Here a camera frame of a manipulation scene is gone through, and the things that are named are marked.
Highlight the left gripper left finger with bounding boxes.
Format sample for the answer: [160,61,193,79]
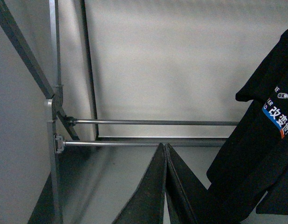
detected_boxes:
[113,143,167,224]

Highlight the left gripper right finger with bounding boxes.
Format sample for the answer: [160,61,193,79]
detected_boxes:
[165,144,219,224]

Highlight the hanging black t-shirt slogan print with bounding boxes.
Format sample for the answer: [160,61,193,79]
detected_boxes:
[207,29,288,224]

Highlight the upper rack crossbar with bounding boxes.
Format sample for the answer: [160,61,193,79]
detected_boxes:
[70,119,238,126]

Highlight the rack crossbar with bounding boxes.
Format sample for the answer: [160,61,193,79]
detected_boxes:
[70,119,238,126]
[63,138,226,147]

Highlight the lower rack crossbar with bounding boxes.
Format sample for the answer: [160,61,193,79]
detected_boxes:
[63,138,226,147]

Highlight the diagonal metal brace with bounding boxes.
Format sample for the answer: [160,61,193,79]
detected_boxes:
[0,0,79,140]

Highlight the grey metal frame post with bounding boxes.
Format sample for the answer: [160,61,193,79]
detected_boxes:
[45,0,63,224]

